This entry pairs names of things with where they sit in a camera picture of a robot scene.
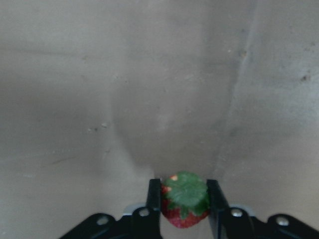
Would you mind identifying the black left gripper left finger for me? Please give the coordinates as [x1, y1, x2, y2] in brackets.
[61, 179, 162, 239]

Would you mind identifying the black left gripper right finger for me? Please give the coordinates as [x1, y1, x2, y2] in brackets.
[206, 179, 319, 239]

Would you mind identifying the red strawberry one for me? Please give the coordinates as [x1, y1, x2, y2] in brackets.
[161, 171, 210, 229]

